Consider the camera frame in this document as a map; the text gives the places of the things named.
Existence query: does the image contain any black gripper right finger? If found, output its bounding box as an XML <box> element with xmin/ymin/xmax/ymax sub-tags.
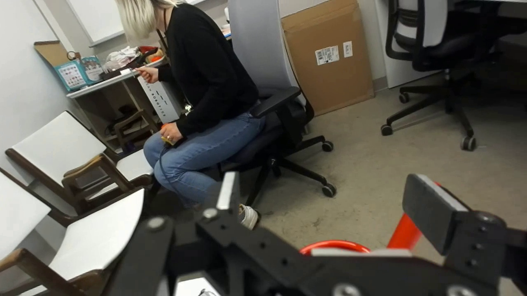
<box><xmin>402</xmin><ymin>173</ymin><xmax>480</xmax><ymax>257</ymax></box>

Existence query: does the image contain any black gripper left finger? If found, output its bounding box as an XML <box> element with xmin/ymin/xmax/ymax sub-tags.
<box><xmin>214</xmin><ymin>172</ymin><xmax>242</xmax><ymax>213</ymax></box>

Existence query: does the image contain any red cup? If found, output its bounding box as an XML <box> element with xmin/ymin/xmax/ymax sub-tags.
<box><xmin>300</xmin><ymin>239</ymin><xmax>373</xmax><ymax>259</ymax></box>

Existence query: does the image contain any person in black sweater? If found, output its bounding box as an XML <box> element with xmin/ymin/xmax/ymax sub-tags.
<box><xmin>116</xmin><ymin>0</ymin><xmax>270</xmax><ymax>232</ymax></box>

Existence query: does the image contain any cardboard box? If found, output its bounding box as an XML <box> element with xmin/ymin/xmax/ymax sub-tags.
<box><xmin>280</xmin><ymin>0</ymin><xmax>377</xmax><ymax>119</ymax></box>

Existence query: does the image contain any wooden chair white seat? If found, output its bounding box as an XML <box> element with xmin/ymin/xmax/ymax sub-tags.
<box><xmin>0</xmin><ymin>172</ymin><xmax>147</xmax><ymax>296</ymax></box>
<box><xmin>4</xmin><ymin>111</ymin><xmax>157</xmax><ymax>228</ymax></box>

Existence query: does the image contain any grey office chair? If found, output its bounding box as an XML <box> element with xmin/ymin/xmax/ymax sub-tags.
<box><xmin>219</xmin><ymin>0</ymin><xmax>338</xmax><ymax>208</ymax></box>

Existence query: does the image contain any black office chair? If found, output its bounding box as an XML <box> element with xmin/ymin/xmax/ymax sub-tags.
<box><xmin>379</xmin><ymin>0</ymin><xmax>527</xmax><ymax>154</ymax></box>

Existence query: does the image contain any cluttered desk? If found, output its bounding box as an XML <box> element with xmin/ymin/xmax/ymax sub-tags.
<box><xmin>65</xmin><ymin>47</ymin><xmax>183</xmax><ymax>162</ymax></box>

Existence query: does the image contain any blue printed bag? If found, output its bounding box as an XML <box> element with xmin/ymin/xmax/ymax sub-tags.
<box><xmin>53</xmin><ymin>52</ymin><xmax>89</xmax><ymax>94</ymax></box>

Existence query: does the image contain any large wall whiteboard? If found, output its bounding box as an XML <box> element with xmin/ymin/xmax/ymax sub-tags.
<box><xmin>65</xmin><ymin>0</ymin><xmax>127</xmax><ymax>47</ymax></box>

